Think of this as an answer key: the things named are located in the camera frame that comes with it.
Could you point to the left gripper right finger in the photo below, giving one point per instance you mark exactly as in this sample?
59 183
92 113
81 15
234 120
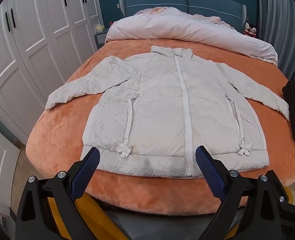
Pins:
268 214

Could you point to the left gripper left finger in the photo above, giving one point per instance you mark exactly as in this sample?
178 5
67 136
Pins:
35 219

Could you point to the white puffer jacket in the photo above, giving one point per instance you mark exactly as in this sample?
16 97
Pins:
157 108

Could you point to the orange plush bed cover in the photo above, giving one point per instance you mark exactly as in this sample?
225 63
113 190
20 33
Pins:
55 142

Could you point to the plush toy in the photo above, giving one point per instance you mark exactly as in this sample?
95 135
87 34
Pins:
249 30

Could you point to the white wardrobe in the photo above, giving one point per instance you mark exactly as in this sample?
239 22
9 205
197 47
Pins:
42 43

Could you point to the grey curtain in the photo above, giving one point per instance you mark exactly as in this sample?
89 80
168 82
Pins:
276 25

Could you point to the blue nightstand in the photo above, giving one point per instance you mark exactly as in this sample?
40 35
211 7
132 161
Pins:
100 38

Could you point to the small yellow item on nightstand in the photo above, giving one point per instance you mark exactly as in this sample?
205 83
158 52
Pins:
100 28

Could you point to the blue upholstered headboard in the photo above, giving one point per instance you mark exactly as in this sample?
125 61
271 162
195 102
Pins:
231 12

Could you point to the pale pink duvet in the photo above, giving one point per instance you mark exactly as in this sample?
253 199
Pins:
171 23

